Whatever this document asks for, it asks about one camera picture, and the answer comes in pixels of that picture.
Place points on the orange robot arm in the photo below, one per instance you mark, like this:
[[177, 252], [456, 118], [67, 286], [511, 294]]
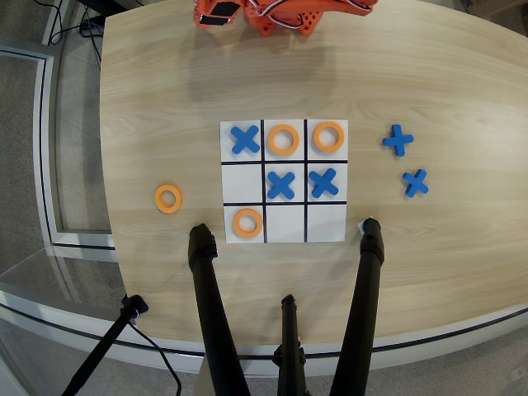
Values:
[[307, 22]]

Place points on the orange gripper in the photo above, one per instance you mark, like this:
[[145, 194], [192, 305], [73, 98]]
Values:
[[215, 19]]

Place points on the thin black stand pole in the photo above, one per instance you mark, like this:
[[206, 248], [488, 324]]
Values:
[[103, 344]]

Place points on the blue foam cross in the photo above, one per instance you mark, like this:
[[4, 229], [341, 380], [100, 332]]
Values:
[[324, 182], [398, 140], [416, 182], [245, 139], [281, 185]]

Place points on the white framed glass panel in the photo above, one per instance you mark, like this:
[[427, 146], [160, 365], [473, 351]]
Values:
[[45, 165]]

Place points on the white tic-tac-toe board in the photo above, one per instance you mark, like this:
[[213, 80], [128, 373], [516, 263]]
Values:
[[284, 224]]

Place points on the short black tripod leg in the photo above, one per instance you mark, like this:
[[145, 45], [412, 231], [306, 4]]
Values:
[[290, 342]]

